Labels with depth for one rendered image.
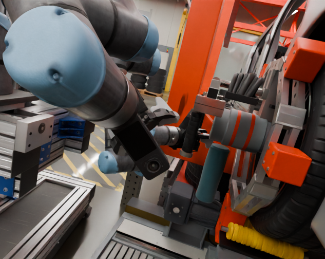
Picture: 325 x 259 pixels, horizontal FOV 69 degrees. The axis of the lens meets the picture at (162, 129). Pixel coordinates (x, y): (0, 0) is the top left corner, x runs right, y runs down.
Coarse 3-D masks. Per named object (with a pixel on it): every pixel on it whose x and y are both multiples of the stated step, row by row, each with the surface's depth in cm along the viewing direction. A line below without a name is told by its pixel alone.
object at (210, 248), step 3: (210, 246) 127; (213, 246) 127; (207, 249) 127; (210, 249) 127; (213, 249) 127; (207, 252) 124; (210, 252) 125; (213, 252) 125; (207, 255) 121; (210, 255) 123; (213, 255) 123; (207, 258) 119; (210, 258) 120; (213, 258) 121
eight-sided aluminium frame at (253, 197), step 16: (272, 64) 86; (288, 80) 66; (256, 96) 103; (288, 96) 62; (304, 96) 63; (288, 112) 60; (304, 112) 60; (272, 128) 63; (288, 128) 61; (288, 144) 61; (240, 176) 107; (256, 176) 64; (240, 192) 98; (256, 192) 65; (272, 192) 64; (240, 208) 78; (256, 208) 74
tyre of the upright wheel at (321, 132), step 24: (312, 120) 60; (312, 144) 56; (312, 168) 55; (288, 192) 62; (312, 192) 56; (264, 216) 74; (288, 216) 61; (312, 216) 59; (288, 240) 70; (312, 240) 64
